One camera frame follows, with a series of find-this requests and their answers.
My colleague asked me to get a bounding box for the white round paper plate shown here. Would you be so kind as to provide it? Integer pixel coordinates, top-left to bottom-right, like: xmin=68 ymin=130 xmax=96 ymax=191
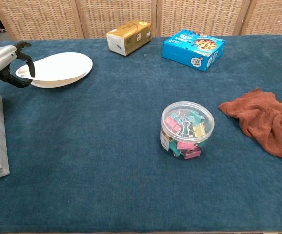
xmin=15 ymin=52 xmax=94 ymax=82
xmin=30 ymin=69 xmax=91 ymax=89

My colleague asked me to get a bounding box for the blue cookie box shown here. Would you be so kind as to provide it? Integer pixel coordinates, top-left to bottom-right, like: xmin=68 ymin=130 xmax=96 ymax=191
xmin=162 ymin=29 xmax=226 ymax=72

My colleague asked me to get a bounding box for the wicker folding screen panel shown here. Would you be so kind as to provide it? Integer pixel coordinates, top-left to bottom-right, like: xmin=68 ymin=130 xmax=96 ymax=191
xmin=156 ymin=0 xmax=250 ymax=37
xmin=0 ymin=0 xmax=85 ymax=41
xmin=240 ymin=0 xmax=282 ymax=36
xmin=75 ymin=0 xmax=158 ymax=39

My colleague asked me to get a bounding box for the gold tissue pack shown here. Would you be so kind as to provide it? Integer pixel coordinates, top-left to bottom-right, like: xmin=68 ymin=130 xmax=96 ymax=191
xmin=106 ymin=19 xmax=152 ymax=57

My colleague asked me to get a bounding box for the blue carpet table cover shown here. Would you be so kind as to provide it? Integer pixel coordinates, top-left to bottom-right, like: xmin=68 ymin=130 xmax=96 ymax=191
xmin=0 ymin=34 xmax=282 ymax=234

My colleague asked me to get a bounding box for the pink binder clip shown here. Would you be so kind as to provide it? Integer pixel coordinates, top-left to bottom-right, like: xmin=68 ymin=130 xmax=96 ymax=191
xmin=164 ymin=116 xmax=180 ymax=132
xmin=177 ymin=140 xmax=196 ymax=151

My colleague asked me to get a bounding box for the teal binder clip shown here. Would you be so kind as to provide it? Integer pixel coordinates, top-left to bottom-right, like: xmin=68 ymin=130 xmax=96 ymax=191
xmin=188 ymin=110 xmax=205 ymax=123

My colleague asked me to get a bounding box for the clear round binder clip jar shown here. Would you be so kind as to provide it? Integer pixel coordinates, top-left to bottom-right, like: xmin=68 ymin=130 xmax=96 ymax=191
xmin=159 ymin=101 xmax=216 ymax=160

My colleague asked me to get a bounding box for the yellow binder clip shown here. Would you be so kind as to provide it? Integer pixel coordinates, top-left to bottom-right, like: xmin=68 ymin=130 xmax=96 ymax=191
xmin=192 ymin=123 xmax=207 ymax=137

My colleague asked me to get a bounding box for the brown cloth rag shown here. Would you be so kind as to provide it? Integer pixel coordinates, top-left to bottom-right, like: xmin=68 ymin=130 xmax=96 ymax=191
xmin=218 ymin=88 xmax=282 ymax=162

